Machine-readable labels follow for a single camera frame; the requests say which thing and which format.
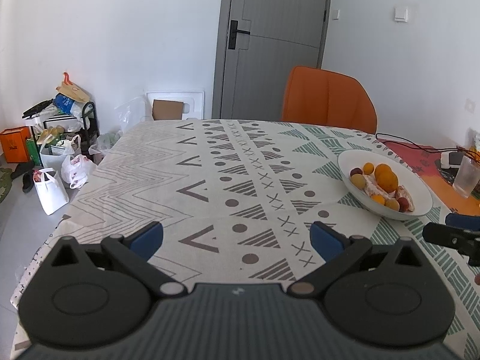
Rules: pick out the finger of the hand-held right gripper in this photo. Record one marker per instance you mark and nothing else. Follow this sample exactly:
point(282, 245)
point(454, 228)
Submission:
point(442, 234)
point(463, 221)

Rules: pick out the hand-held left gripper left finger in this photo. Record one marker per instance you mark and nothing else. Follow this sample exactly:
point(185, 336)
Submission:
point(148, 240)

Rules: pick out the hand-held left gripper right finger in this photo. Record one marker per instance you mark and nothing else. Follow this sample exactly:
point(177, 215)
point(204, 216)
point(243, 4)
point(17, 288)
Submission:
point(325, 240)

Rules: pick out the white fruit bowl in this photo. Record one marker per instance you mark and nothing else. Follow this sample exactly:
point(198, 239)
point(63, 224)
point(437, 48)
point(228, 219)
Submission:
point(412, 180)

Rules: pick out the fruits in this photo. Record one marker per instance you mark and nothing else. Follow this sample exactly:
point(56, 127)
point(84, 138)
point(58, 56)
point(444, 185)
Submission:
point(387, 177)

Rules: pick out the clear glass cup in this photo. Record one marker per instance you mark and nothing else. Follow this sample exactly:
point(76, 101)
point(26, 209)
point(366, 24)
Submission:
point(465, 176)

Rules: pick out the pale pink fruit piece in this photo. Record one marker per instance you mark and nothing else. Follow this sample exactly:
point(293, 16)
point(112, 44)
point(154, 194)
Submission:
point(408, 197)
point(372, 187)

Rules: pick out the yellow brown fruit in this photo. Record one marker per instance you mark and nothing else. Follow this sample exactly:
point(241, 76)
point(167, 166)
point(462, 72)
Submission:
point(392, 204)

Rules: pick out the white charger block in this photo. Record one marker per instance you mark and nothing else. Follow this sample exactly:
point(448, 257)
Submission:
point(452, 159)

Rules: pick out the yellow green fruit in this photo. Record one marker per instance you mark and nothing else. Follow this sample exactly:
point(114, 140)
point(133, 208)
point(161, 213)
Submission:
point(359, 182)

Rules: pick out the small orange kumquat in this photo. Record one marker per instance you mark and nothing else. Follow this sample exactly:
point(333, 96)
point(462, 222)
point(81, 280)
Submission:
point(378, 199)
point(369, 168)

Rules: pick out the purple plum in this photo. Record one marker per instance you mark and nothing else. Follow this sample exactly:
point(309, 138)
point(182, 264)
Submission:
point(356, 172)

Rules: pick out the patterned white tablecloth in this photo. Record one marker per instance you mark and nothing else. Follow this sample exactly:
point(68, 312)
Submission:
point(150, 165)

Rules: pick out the red orange table mat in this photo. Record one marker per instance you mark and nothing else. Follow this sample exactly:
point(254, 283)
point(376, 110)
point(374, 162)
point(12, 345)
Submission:
point(420, 157)

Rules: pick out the white red print plastic bag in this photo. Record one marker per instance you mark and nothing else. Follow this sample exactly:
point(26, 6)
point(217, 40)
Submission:
point(77, 170)

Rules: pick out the crumpled clear plastic bag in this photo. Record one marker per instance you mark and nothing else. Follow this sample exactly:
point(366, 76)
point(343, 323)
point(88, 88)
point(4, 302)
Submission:
point(105, 144)

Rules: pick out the white paper bag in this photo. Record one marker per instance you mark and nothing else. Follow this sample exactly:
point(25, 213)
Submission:
point(50, 193)

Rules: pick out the cardboard box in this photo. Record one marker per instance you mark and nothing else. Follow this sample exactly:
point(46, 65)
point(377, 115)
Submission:
point(167, 110)

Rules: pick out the black metal rack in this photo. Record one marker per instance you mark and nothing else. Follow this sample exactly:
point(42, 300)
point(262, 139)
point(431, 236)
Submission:
point(92, 120)

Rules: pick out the black slippers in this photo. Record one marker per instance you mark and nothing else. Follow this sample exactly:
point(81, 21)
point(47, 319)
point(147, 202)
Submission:
point(26, 176)

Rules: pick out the orange chair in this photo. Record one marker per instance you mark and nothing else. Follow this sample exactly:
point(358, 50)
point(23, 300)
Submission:
point(326, 101)

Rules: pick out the white foam board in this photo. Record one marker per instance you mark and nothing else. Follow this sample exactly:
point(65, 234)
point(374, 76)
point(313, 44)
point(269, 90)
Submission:
point(193, 101)

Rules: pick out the white storage box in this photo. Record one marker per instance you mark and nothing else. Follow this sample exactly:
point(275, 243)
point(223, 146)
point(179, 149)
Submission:
point(62, 122)

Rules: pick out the green floor mat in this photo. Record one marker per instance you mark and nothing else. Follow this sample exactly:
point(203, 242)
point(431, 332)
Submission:
point(4, 185)

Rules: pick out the blue plastic bag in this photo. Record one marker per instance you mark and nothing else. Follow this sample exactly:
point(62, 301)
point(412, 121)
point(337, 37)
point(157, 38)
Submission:
point(63, 104)

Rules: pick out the orange box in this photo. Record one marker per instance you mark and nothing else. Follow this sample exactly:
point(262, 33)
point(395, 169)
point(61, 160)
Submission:
point(14, 144)

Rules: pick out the flat black item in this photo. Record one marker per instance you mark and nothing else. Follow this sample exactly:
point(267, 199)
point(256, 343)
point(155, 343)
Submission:
point(37, 109)

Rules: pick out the grey door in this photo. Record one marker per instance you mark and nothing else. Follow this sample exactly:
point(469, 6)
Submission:
point(277, 45)

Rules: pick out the small white wall switch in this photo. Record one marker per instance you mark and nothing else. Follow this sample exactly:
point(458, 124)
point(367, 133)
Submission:
point(336, 14)

